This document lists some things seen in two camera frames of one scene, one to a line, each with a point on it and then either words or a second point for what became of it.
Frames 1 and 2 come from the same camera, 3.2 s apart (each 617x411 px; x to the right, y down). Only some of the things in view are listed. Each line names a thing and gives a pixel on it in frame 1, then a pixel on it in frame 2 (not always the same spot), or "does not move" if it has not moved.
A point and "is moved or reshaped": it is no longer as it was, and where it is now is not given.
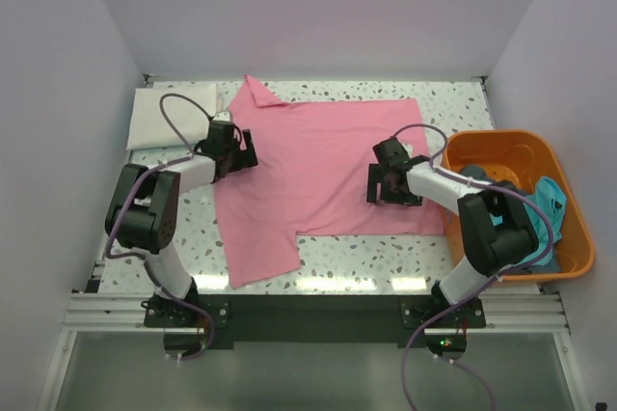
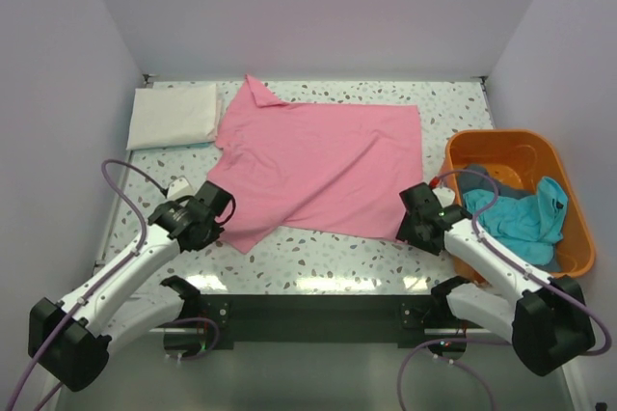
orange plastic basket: x=522 y=157 does not move
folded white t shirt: x=147 y=127 does not move
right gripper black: x=402 y=199 → x=406 y=232
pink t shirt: x=310 y=178 is moved or reshaped
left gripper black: x=245 y=158 → x=215 y=230
